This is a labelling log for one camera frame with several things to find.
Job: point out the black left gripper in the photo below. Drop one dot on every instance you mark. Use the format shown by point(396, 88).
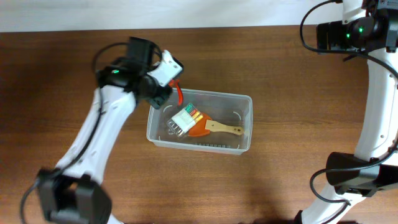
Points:
point(159, 100)

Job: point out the red handled pliers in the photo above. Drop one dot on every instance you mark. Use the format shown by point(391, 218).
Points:
point(176, 83)

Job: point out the clear case coloured bits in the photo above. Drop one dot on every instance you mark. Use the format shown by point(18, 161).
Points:
point(184, 120)

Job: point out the orange scraper wooden handle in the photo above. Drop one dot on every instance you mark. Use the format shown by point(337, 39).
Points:
point(206, 125)

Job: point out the orange socket bit rail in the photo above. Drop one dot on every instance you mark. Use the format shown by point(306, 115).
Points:
point(213, 145)

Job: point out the clear plastic container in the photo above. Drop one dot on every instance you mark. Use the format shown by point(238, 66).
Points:
point(226, 108)

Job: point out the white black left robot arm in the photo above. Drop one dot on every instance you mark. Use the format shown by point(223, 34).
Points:
point(72, 191)

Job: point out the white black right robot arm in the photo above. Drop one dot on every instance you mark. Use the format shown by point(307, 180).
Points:
point(368, 30)

